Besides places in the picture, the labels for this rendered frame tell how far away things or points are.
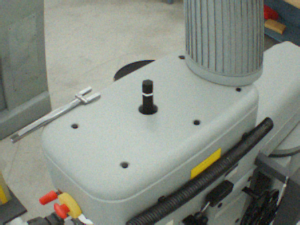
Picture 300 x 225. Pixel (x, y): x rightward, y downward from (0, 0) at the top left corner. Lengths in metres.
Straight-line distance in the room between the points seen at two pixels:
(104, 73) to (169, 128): 3.64
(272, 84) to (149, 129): 0.51
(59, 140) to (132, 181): 0.17
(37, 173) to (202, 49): 2.72
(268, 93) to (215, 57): 0.31
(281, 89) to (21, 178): 2.64
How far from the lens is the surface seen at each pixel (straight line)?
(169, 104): 0.98
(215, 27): 0.98
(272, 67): 1.40
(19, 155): 3.80
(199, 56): 1.04
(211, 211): 1.20
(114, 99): 1.00
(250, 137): 1.05
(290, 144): 1.43
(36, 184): 3.52
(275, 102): 1.27
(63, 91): 4.41
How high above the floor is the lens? 2.48
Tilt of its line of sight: 38 degrees down
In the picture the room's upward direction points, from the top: 1 degrees counter-clockwise
